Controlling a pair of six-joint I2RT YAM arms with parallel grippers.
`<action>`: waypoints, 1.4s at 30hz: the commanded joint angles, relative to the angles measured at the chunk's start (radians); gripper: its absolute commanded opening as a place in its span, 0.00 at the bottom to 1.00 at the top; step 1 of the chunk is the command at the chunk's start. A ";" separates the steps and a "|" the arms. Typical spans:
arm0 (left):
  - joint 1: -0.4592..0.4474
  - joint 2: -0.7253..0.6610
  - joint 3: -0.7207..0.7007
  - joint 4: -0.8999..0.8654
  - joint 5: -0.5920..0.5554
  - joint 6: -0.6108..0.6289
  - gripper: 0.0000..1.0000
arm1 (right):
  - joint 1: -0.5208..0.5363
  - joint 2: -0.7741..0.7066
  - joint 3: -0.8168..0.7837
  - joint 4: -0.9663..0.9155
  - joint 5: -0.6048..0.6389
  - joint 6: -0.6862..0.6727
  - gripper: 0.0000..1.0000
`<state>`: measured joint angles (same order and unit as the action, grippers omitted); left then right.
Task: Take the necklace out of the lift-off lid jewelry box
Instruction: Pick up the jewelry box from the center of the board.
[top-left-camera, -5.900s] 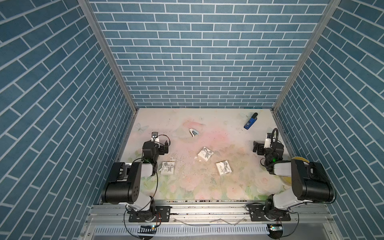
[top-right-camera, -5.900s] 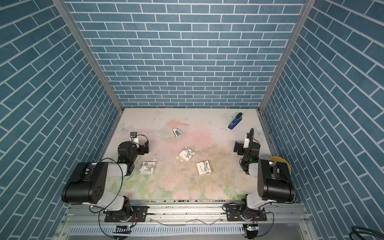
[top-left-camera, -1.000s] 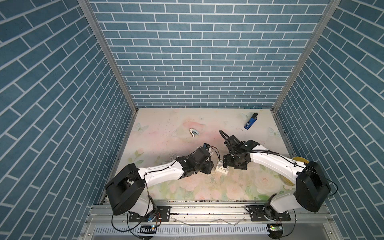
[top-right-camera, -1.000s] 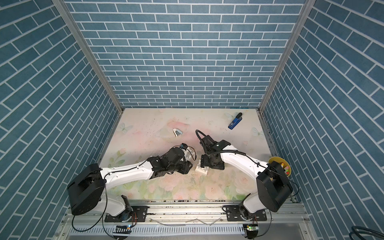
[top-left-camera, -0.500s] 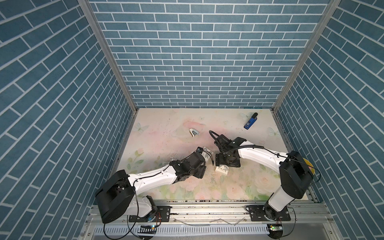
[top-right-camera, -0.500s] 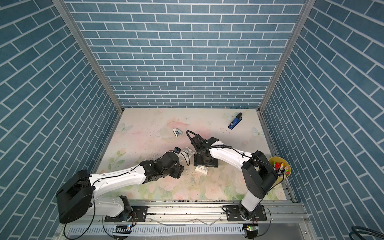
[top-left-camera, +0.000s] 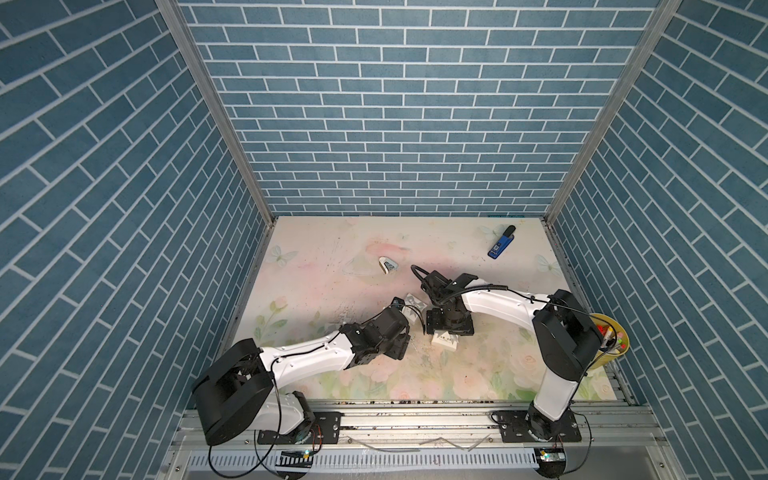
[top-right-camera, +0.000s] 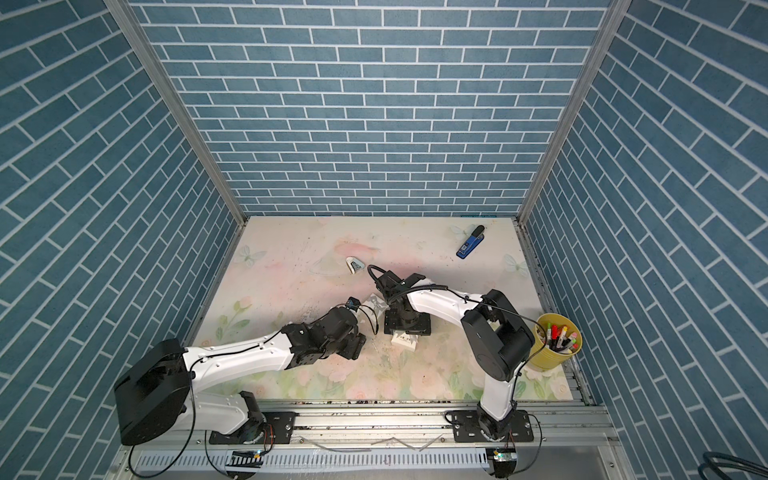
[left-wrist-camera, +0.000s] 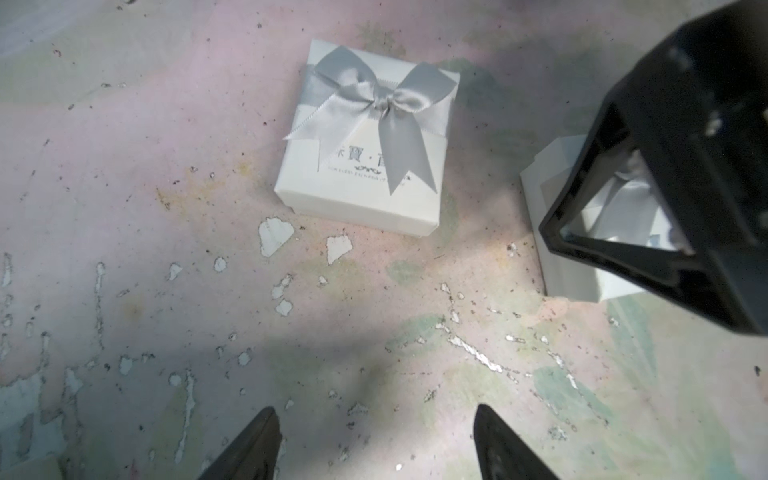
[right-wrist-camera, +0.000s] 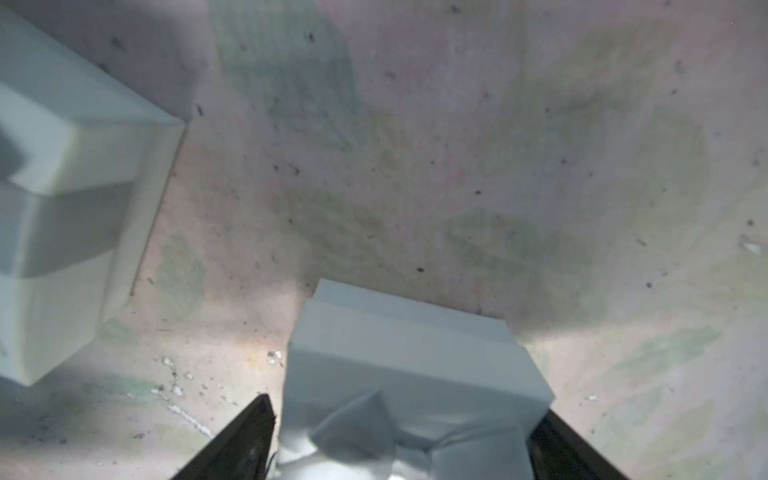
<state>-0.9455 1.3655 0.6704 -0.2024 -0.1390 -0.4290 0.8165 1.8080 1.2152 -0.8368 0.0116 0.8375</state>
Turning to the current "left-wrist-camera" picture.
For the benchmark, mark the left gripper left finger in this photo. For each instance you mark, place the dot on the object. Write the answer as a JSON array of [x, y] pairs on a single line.
[[253, 454]]

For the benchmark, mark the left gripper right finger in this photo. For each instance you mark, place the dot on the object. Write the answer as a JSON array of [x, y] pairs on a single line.
[[502, 454]]

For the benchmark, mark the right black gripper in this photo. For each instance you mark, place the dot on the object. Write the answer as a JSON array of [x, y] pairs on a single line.
[[695, 107]]

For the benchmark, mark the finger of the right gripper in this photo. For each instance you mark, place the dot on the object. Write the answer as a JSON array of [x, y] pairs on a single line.
[[604, 215]]

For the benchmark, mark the middle white bow gift box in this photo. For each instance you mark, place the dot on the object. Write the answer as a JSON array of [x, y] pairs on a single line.
[[369, 140]]

